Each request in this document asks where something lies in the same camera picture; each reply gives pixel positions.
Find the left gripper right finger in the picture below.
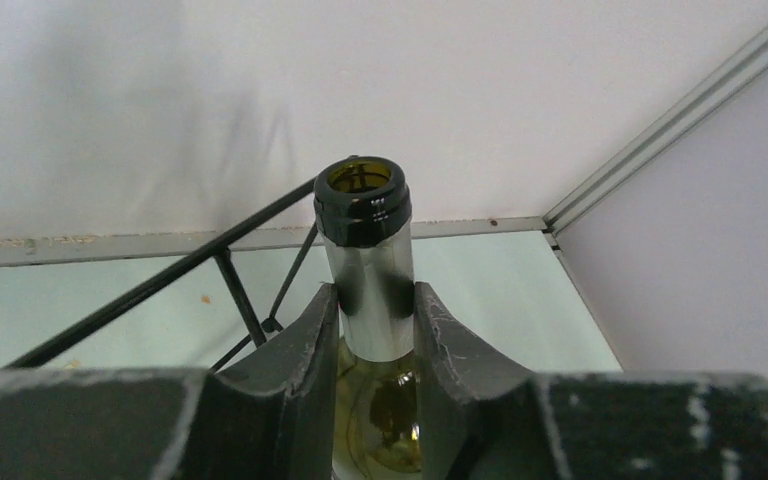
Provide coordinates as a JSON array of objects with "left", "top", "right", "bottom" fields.
[{"left": 414, "top": 282, "right": 768, "bottom": 479}]

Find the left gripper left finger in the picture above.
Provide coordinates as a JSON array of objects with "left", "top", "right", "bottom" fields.
[{"left": 0, "top": 284, "right": 339, "bottom": 479}]

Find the dark green wine bottle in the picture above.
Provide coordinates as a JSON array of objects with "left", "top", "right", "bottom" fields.
[{"left": 314, "top": 155, "right": 422, "bottom": 479}]

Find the black wire wine rack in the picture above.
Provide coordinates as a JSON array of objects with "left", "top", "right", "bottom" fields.
[{"left": 6, "top": 179, "right": 327, "bottom": 369}]

